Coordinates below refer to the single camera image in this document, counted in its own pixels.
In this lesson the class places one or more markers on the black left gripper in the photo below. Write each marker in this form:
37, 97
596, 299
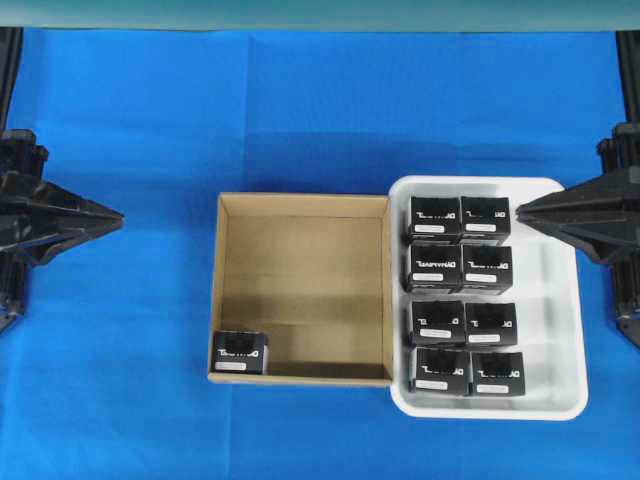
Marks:
25, 233

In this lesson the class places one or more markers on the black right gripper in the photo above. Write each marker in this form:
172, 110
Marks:
614, 196

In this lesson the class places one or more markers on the black small product box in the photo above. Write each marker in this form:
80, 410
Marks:
240, 352

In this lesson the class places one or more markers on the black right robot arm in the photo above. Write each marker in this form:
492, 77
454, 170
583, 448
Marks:
625, 281

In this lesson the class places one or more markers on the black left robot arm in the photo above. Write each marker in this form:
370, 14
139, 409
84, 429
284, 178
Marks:
14, 281

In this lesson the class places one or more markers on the black box tray top-right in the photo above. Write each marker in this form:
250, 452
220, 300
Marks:
485, 220

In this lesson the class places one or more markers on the black box second row right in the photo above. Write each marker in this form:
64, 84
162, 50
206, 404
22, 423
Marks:
486, 270

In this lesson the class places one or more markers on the black box second row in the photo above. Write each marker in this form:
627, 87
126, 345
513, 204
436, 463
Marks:
434, 269
486, 270

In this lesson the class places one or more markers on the black box third row right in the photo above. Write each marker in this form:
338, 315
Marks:
491, 324

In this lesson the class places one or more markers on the black box third row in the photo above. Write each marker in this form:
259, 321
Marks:
436, 323
491, 324

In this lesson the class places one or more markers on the black box tray top-left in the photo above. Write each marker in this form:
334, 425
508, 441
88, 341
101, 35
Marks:
434, 220

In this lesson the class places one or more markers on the black box second row left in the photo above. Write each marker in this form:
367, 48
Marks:
434, 269

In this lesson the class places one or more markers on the black box bottom row right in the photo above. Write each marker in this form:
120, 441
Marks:
498, 374

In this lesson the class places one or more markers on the black box third row left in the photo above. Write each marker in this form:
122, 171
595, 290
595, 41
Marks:
436, 323

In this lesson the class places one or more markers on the black box bottom row left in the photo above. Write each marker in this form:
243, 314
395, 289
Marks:
442, 371

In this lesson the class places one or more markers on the open cardboard box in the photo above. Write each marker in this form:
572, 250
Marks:
313, 273

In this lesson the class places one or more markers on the white plastic tray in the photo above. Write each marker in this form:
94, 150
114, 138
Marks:
546, 294

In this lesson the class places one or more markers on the black right frame post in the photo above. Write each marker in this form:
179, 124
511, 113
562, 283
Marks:
628, 51

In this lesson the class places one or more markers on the black frame post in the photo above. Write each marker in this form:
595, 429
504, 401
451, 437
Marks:
628, 51
11, 42

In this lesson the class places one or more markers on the black left frame post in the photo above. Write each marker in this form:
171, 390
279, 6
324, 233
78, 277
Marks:
11, 42

